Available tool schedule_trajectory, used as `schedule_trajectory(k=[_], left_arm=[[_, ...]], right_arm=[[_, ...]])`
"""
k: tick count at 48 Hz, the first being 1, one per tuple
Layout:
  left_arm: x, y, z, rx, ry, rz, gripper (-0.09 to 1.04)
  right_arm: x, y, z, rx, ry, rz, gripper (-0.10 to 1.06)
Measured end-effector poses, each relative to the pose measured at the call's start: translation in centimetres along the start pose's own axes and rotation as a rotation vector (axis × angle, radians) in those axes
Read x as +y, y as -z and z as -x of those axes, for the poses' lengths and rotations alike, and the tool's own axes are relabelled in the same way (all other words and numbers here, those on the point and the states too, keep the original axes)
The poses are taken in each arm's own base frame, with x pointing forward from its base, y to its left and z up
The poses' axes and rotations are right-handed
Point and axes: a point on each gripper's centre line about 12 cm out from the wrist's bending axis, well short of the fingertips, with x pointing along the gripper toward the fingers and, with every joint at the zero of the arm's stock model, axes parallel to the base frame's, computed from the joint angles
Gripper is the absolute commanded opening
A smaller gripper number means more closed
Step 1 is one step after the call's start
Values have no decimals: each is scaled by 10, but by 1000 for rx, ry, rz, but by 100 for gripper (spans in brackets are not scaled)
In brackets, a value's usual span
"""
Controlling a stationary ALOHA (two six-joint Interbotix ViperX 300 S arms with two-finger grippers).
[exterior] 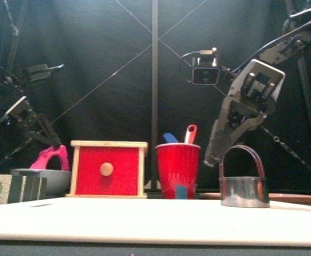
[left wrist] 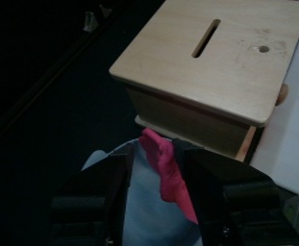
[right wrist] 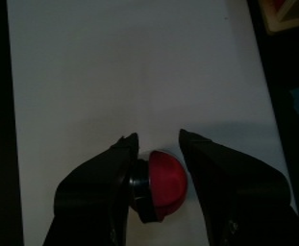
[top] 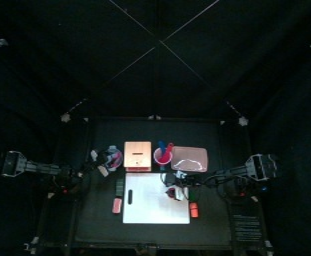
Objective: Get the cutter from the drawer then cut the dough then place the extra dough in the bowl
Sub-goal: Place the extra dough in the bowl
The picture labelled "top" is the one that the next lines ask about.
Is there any wooden drawer box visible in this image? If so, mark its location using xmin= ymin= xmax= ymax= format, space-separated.
xmin=123 ymin=141 xmax=154 ymax=173

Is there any green toy piece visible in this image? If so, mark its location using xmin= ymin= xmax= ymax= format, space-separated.
xmin=188 ymin=187 xmax=201 ymax=203

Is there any clear plastic lid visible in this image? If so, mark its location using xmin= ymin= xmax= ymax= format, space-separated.
xmin=175 ymin=158 xmax=207 ymax=172

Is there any pink cup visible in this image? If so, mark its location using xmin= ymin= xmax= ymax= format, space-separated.
xmin=152 ymin=147 xmax=175 ymax=166

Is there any dark green block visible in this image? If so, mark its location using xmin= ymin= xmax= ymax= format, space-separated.
xmin=114 ymin=178 xmax=126 ymax=197

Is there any pink square container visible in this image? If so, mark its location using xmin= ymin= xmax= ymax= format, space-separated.
xmin=170 ymin=145 xmax=210 ymax=174

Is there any red utensil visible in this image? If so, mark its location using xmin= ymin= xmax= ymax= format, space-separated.
xmin=163 ymin=142 xmax=175 ymax=160

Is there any white cutting board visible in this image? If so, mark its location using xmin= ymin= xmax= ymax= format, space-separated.
xmin=122 ymin=172 xmax=193 ymax=225

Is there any blue utensil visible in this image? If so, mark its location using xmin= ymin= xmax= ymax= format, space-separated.
xmin=158 ymin=140 xmax=167 ymax=158

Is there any orange block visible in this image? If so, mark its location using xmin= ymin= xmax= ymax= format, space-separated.
xmin=188 ymin=201 xmax=201 ymax=219

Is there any pink block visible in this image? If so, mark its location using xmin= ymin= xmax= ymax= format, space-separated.
xmin=111 ymin=197 xmax=124 ymax=215

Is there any white printed label sheet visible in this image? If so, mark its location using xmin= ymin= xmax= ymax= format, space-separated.
xmin=231 ymin=213 xmax=263 ymax=244

